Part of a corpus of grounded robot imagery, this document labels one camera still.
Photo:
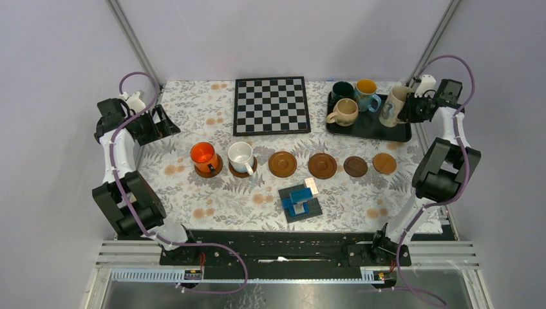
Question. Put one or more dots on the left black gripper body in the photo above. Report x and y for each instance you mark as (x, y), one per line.
(147, 131)

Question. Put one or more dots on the black cup tray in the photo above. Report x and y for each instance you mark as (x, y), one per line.
(367, 125)

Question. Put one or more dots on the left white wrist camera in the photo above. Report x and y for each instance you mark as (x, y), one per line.
(134, 101)

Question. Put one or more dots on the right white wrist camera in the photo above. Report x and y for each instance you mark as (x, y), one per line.
(423, 84)

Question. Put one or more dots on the dark green mug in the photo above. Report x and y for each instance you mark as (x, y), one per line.
(340, 90)

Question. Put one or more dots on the cream tall mug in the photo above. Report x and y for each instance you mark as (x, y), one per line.
(393, 105)

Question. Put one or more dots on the beige round mug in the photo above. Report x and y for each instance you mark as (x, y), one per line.
(344, 114)

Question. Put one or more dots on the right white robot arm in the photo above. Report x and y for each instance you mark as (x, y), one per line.
(445, 170)

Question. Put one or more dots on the black white chessboard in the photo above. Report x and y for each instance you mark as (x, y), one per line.
(270, 106)

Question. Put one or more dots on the brown wooden ringed coaster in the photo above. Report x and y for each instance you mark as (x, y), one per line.
(322, 166)
(244, 174)
(282, 164)
(212, 170)

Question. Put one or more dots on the orange mug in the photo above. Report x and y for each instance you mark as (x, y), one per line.
(203, 153)

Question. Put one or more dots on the floral tablecloth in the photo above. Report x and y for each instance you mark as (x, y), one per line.
(203, 110)

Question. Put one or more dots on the dark walnut coaster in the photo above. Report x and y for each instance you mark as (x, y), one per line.
(355, 166)

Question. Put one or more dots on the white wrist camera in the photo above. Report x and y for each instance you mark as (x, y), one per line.
(423, 84)
(134, 101)

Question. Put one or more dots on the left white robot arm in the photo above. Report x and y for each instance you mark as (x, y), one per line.
(128, 202)

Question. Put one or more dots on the blue mug yellow inside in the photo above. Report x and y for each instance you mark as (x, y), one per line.
(366, 97)

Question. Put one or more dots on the light orange coaster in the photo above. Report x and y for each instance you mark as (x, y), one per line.
(384, 163)

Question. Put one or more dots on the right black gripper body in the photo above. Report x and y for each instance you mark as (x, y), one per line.
(414, 109)

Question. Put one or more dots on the lego brick model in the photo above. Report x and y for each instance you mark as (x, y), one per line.
(300, 202)

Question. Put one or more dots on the white mug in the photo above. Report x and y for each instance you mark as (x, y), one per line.
(241, 158)

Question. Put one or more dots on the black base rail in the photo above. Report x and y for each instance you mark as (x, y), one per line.
(231, 255)

